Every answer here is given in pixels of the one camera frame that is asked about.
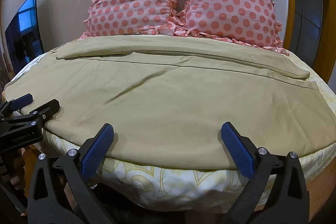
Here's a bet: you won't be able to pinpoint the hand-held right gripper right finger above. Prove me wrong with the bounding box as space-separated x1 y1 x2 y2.
220 121 309 224

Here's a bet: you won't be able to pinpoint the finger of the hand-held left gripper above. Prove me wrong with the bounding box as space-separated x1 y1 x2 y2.
0 93 34 116
20 98 61 125

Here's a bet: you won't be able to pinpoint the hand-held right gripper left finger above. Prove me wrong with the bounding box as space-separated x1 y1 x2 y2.
27 123 116 224

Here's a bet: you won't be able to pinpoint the khaki pants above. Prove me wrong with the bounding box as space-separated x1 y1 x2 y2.
5 35 319 171

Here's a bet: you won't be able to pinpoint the person's left hand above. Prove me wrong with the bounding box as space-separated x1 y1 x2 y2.
10 148 26 186

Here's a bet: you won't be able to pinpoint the bed with floral sheet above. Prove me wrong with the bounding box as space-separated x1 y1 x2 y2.
0 35 336 224

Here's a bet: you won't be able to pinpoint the wall-mounted flat television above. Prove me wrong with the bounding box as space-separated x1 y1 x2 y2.
5 0 45 75

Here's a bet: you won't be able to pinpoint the wooden window frame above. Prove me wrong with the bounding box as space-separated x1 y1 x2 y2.
234 0 336 84

